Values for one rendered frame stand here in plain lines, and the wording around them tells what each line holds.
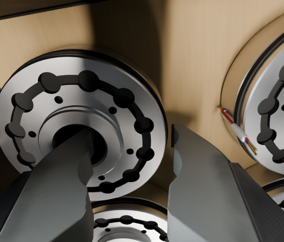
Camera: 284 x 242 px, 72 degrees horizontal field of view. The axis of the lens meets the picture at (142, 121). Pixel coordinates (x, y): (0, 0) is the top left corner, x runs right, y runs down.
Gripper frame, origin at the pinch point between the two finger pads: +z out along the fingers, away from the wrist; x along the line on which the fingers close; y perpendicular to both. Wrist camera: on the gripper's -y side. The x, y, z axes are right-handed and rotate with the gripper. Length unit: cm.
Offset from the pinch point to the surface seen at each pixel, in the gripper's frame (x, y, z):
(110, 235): -2.4, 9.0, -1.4
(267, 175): 10.1, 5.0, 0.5
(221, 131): 6.6, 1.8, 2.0
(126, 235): -1.1, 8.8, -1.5
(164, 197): 2.1, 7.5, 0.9
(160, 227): 1.6, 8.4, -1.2
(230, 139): 7.5, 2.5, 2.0
